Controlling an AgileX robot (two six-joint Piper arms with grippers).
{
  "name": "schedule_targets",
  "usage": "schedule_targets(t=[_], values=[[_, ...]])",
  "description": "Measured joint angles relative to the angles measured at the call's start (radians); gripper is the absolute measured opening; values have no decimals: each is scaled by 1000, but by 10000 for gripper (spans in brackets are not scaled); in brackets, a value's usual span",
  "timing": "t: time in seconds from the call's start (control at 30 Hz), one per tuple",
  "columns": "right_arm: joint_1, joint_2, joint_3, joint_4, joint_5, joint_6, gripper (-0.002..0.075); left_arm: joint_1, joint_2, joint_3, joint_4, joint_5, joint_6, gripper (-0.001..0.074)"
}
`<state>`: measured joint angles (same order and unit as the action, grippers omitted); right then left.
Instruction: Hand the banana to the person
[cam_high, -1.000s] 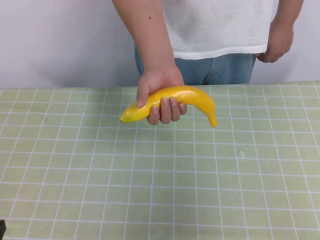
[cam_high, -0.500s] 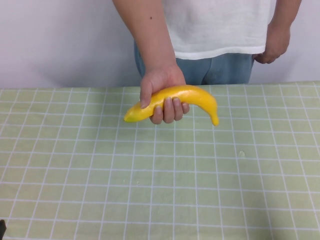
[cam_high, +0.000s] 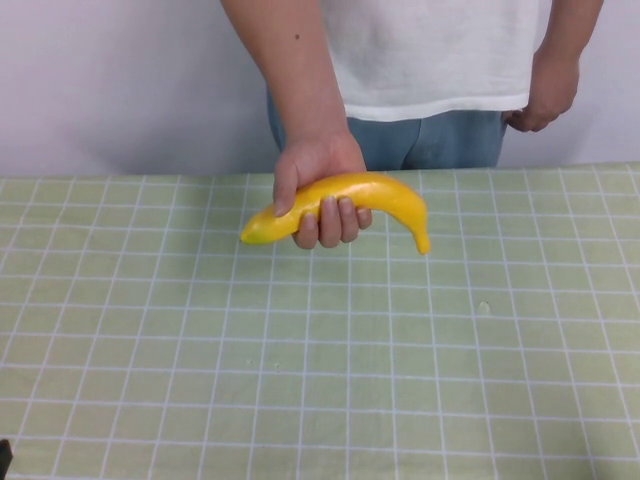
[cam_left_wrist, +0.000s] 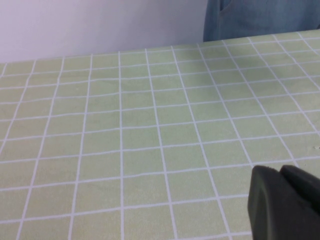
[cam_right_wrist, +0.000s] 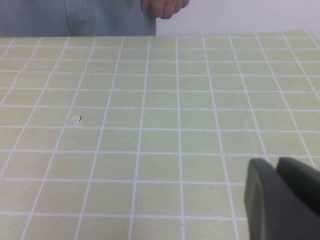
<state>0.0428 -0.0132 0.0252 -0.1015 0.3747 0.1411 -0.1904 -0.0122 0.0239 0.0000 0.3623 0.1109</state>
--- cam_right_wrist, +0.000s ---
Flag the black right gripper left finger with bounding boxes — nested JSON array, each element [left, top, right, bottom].
[[243, 157, 320, 240]]

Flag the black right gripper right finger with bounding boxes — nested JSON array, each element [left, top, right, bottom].
[[275, 156, 320, 217]]

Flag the person's left hand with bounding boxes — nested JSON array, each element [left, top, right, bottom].
[[141, 0, 190, 20]]

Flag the green checked tablecloth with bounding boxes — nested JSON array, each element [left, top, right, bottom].
[[0, 29, 320, 240]]

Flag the blue denim trousers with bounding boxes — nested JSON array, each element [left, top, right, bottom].
[[0, 0, 158, 38]]

